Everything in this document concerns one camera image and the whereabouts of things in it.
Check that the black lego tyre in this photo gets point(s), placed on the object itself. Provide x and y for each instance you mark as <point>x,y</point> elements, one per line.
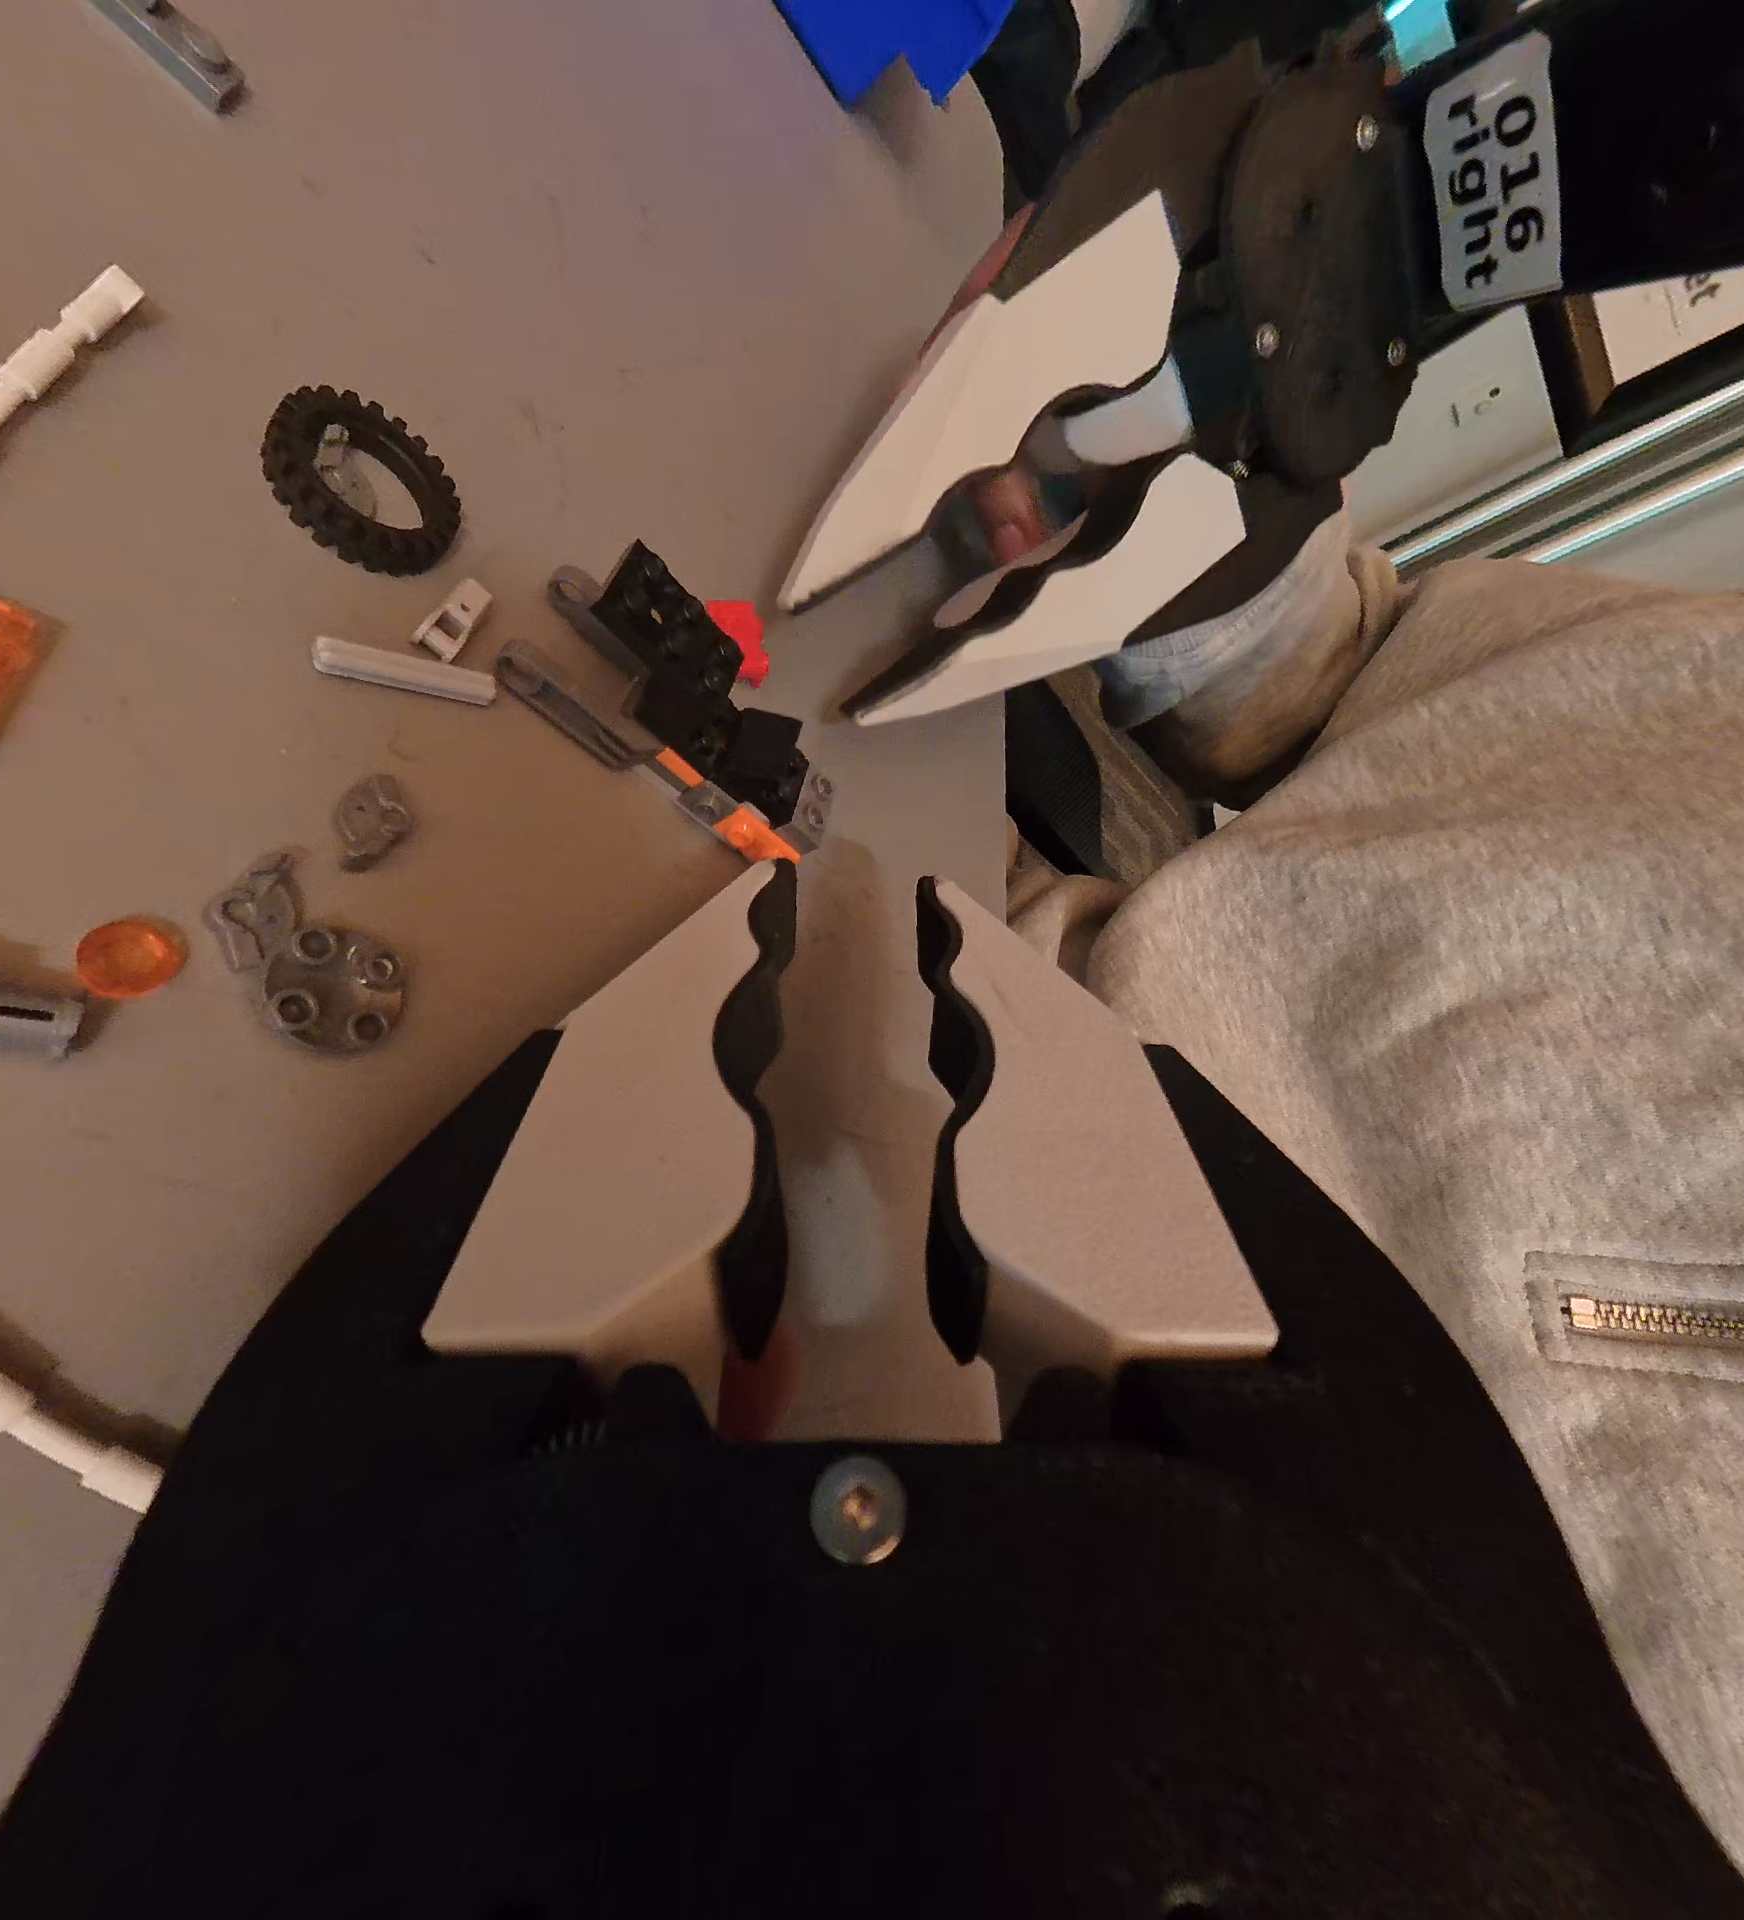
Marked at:
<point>298,488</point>

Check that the grey lego technic connector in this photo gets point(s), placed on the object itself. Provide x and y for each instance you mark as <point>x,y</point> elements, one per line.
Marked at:
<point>3,1013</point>

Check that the red lego brick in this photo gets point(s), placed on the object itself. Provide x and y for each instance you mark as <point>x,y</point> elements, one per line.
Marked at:
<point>737,638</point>

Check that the person's right hand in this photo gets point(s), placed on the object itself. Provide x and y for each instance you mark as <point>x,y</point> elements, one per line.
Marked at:
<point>1014,518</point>

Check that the person's right forearm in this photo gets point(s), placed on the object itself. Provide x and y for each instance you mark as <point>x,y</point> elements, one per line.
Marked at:
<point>1291,675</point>

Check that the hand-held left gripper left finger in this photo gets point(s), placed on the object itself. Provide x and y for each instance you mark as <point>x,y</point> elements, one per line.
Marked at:
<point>618,1199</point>

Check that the long grey lego plate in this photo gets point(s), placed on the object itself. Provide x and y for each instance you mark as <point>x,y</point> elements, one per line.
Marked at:
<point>176,53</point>

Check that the grey round lego plate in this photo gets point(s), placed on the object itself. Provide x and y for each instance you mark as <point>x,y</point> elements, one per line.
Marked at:
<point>333,986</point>

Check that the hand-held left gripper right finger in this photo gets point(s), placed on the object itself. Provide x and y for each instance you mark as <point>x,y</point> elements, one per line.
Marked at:
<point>1097,1199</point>

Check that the white box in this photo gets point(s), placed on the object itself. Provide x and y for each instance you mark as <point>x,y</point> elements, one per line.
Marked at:
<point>1711,344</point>

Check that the black lego assembly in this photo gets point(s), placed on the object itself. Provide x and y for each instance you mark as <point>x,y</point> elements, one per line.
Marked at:
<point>685,675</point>

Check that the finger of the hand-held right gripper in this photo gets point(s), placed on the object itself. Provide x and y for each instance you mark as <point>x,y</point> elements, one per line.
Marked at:
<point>1021,360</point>
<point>1112,587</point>

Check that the white lego bar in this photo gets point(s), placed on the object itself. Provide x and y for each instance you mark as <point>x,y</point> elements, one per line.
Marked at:
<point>400,669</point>

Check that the small white lego clip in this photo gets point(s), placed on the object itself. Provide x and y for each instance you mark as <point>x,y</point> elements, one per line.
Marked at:
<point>448,618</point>

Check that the aluminium frame rail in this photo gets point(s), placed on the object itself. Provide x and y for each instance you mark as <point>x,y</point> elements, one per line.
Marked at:
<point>1622,450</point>

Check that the blue brick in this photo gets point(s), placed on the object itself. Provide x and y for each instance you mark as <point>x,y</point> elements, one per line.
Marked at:
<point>887,38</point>

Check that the small grey lego piece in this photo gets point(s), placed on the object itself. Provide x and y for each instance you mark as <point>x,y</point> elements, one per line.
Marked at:
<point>374,822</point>

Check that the grey lego bracket piece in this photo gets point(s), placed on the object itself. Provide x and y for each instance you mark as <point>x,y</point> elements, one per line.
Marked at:
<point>254,909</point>

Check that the person's grey zip clothing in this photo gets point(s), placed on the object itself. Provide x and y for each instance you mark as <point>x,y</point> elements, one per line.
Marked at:
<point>1486,1125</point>

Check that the orange round lego stud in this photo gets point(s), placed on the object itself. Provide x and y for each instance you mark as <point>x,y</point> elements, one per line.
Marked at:
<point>130,957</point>

